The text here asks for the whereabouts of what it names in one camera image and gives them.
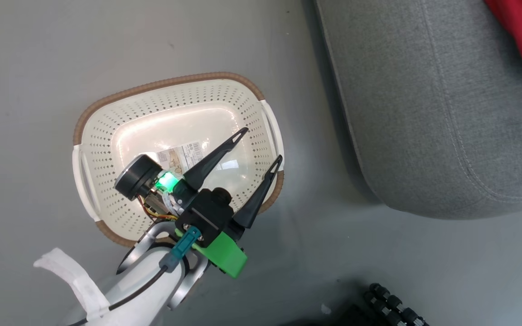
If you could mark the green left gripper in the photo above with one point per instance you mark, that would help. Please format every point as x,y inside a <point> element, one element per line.
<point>224,256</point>

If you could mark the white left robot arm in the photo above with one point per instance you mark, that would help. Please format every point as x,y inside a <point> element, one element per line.
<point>143,312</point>

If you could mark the grey fabric sofa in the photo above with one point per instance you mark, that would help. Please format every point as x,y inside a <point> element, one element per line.
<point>424,113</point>

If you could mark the printed basket label sticker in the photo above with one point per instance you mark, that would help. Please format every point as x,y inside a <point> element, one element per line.
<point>184,154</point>

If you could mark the white perforated laundry basket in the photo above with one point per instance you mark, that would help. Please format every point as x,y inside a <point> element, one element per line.
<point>120,131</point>

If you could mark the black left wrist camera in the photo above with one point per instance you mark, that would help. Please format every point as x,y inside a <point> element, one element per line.
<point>206,215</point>

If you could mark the teal left camera connector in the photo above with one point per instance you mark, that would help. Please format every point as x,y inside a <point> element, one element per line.
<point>184,249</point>

